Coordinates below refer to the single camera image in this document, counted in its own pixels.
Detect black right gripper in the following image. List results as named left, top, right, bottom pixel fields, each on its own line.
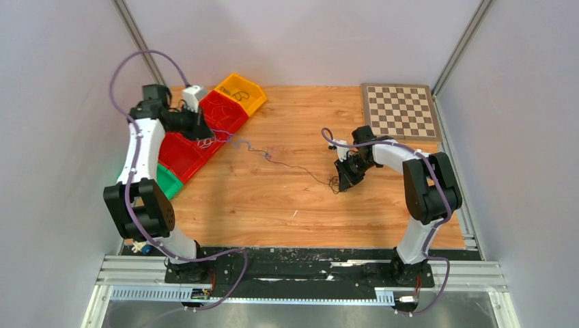
left=335, top=154, right=376, bottom=192

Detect brown wire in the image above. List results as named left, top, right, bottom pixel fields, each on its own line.
left=269, top=158, right=343, bottom=195

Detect blue wire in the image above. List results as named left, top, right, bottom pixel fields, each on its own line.
left=210, top=129, right=272, bottom=160

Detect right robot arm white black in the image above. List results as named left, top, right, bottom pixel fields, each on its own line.
left=322, top=126, right=462, bottom=286

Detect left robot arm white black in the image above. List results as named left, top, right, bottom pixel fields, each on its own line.
left=103, top=84, right=214, bottom=283

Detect red plastic bin middle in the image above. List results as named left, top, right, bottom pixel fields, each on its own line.
left=193, top=131, right=229, bottom=159

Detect red plastic bin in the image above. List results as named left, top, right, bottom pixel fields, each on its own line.
left=199, top=91, right=249, bottom=135
left=158, top=133, right=208, bottom=185
left=193, top=131, right=229, bottom=159

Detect red plastic bin far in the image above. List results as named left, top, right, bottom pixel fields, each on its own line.
left=199, top=91, right=249, bottom=135

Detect red plastic bin near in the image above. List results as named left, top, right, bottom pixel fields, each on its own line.
left=158, top=133, right=208, bottom=185

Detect yellow plastic bin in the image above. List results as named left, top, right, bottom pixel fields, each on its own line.
left=214, top=73, right=268, bottom=117

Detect green plastic bin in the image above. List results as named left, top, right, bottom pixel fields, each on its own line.
left=115, top=163, right=184, bottom=204

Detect wooden chessboard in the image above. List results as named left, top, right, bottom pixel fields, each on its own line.
left=361, top=83, right=442, bottom=143

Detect small white blue toy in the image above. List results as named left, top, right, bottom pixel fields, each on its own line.
left=131, top=241, right=153, bottom=255

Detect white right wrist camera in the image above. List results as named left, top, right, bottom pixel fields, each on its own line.
left=328, top=139, right=350, bottom=162

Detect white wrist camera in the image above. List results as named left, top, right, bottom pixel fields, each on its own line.
left=182, top=85, right=208, bottom=113
left=328, top=139, right=350, bottom=162

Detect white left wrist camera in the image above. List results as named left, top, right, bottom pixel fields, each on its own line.
left=182, top=85, right=208, bottom=113

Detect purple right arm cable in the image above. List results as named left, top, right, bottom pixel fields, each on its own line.
left=321, top=127, right=453, bottom=316

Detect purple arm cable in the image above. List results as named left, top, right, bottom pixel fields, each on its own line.
left=321, top=127, right=453, bottom=316
left=109, top=49, right=249, bottom=312

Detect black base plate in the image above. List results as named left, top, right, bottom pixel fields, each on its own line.
left=121, top=245, right=481, bottom=301

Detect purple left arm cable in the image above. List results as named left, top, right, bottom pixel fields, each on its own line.
left=109, top=49, right=249, bottom=312

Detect white slotted cable duct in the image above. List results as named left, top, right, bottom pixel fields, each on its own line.
left=110, top=288, right=395, bottom=306

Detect aluminium frame rail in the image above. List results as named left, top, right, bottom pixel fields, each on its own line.
left=96, top=256, right=508, bottom=292

